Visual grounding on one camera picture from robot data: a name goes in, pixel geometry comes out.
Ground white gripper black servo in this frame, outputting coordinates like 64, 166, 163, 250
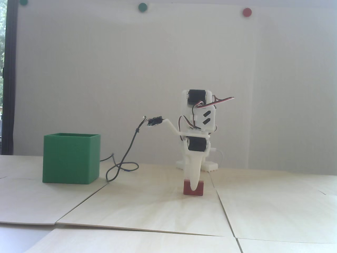
182, 134, 211, 192

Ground red block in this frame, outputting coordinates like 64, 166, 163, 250
184, 179, 204, 196

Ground green box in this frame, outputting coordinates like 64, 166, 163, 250
43, 133, 101, 184

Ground white backdrop board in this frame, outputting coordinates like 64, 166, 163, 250
16, 0, 337, 175

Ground white power cable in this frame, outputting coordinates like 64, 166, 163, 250
211, 148, 224, 169

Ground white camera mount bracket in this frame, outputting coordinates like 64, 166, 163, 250
162, 119, 211, 138

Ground red white servo cable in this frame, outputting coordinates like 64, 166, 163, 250
194, 96, 235, 109
178, 115, 197, 130

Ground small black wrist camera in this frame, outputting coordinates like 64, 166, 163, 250
147, 115, 162, 127

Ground black camera cable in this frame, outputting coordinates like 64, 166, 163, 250
100, 116, 148, 183

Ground dark window frame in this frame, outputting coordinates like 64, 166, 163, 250
5, 0, 18, 156

